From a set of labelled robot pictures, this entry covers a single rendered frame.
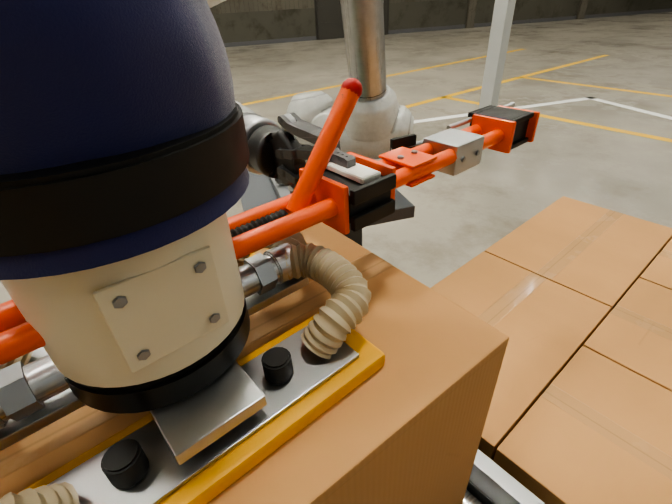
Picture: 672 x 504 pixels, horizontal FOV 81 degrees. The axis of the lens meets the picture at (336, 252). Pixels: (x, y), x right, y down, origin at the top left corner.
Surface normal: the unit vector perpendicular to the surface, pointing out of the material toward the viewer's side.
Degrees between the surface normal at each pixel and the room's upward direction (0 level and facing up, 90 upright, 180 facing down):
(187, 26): 77
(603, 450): 0
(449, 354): 0
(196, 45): 82
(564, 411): 0
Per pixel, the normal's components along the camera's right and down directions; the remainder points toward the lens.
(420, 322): -0.04, -0.83
